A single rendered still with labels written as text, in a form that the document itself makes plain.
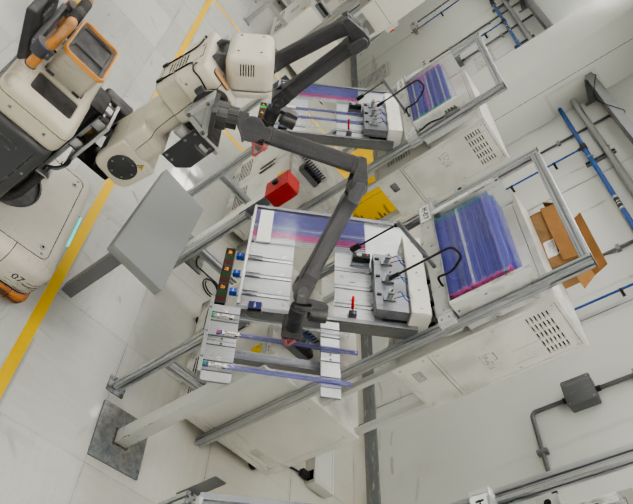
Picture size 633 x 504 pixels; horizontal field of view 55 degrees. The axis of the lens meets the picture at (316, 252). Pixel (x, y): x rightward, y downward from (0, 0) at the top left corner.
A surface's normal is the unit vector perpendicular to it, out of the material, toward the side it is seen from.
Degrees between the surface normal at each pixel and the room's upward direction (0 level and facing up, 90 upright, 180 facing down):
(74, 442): 0
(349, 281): 45
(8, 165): 90
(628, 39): 90
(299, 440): 90
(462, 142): 90
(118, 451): 0
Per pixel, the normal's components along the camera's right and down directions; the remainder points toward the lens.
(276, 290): 0.14, -0.77
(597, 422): -0.61, -0.63
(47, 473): 0.80, -0.46
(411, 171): -0.03, 0.62
